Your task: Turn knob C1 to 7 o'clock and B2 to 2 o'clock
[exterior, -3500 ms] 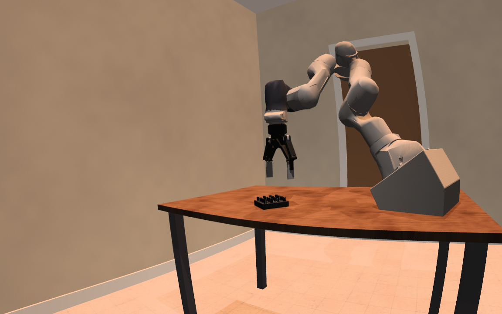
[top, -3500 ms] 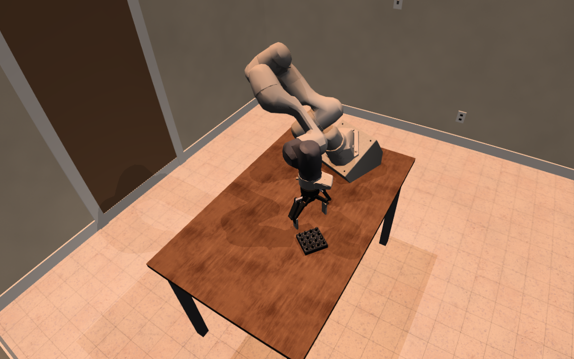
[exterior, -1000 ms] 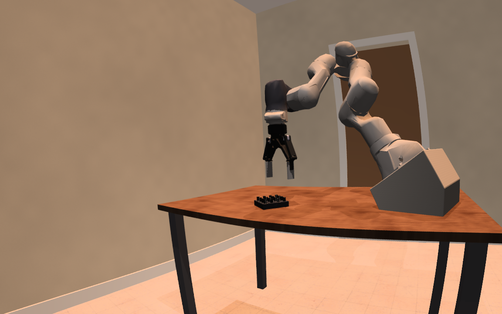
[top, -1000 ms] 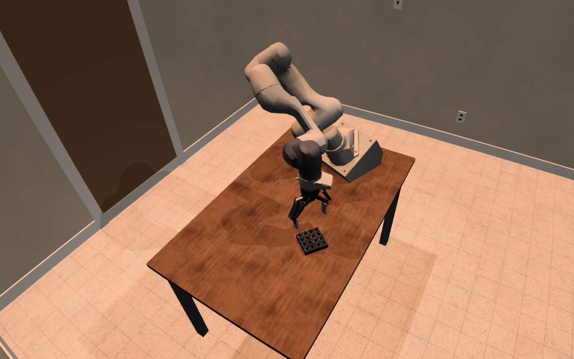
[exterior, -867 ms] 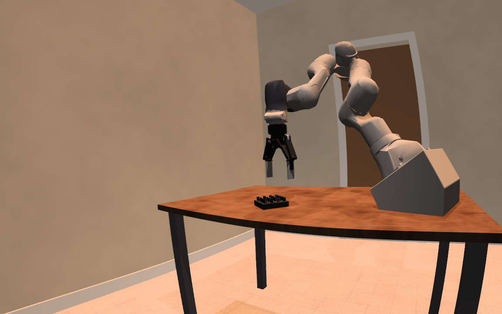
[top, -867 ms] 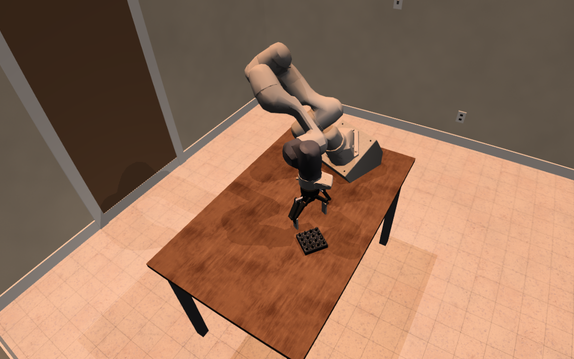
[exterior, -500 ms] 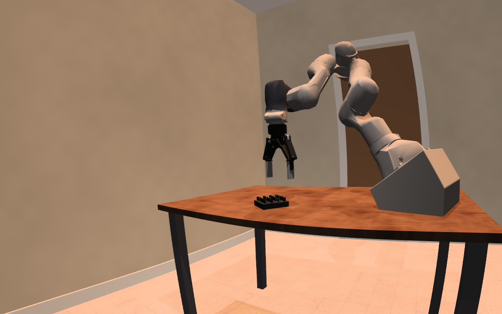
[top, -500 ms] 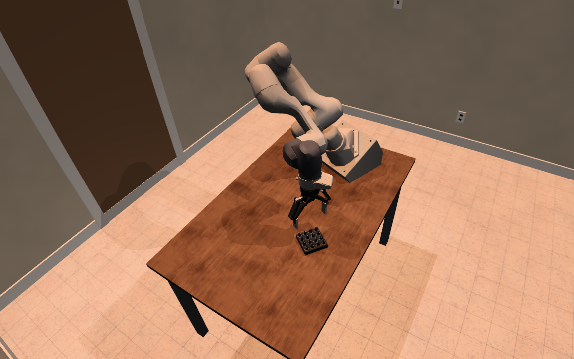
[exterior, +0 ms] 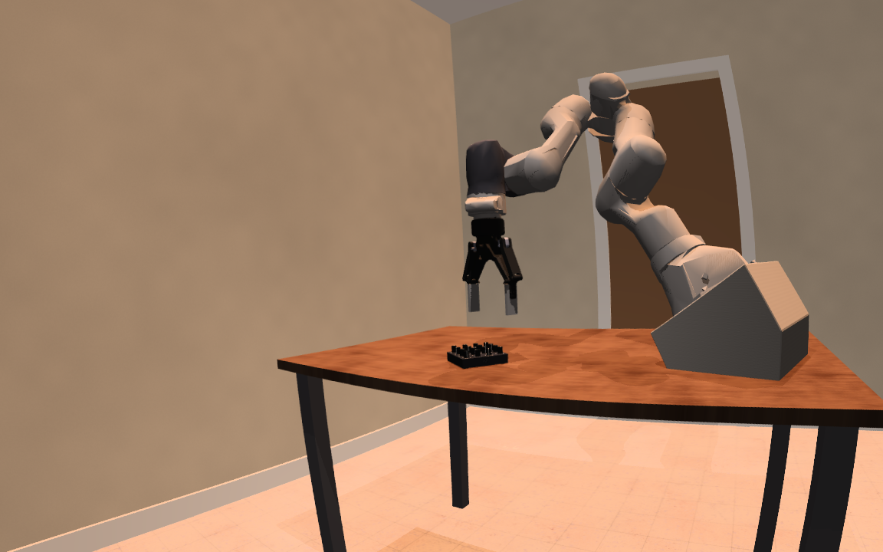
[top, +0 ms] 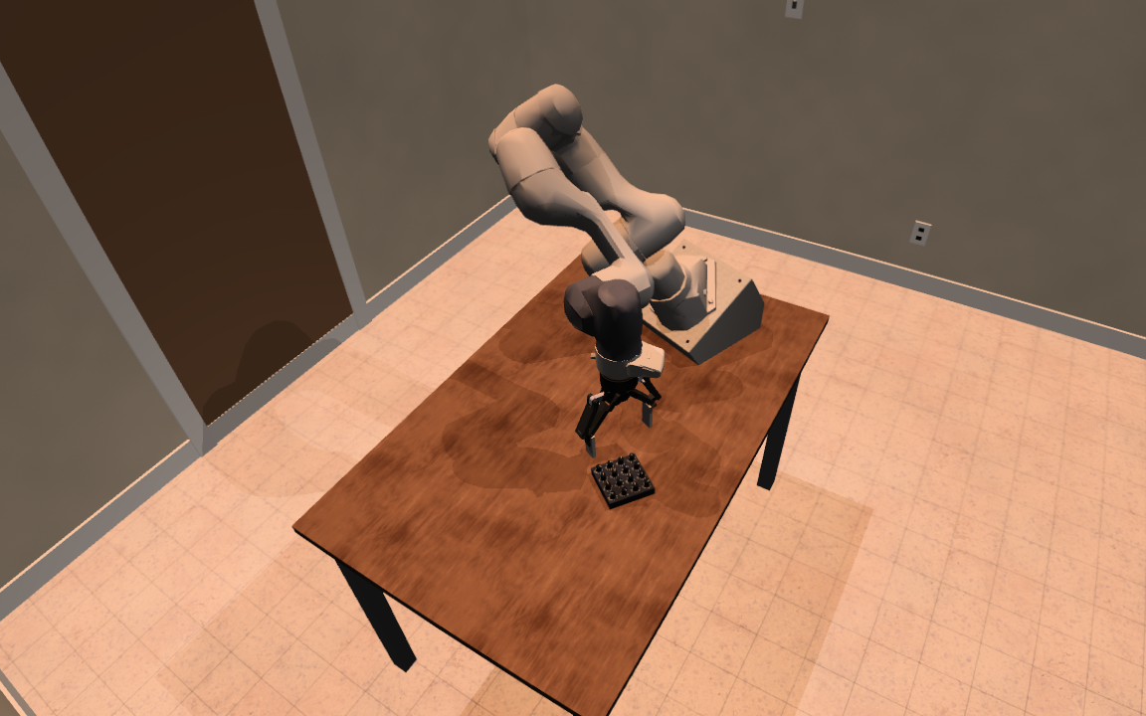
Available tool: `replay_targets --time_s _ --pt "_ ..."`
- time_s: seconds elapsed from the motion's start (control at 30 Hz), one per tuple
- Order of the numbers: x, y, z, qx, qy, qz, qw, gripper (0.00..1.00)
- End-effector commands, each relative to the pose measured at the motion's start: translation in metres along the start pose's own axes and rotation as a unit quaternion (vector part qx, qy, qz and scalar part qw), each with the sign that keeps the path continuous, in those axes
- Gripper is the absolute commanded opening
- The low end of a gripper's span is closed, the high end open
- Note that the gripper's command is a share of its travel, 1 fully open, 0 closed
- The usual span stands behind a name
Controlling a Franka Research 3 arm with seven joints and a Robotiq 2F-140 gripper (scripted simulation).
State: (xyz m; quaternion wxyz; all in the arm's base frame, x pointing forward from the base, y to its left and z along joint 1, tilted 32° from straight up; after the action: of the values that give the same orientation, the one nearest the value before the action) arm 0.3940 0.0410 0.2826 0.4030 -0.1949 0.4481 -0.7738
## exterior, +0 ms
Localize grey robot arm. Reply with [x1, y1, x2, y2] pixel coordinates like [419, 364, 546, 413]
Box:
[465, 73, 748, 316]

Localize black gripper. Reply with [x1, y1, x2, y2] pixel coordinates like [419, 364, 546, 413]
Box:
[462, 217, 523, 315]

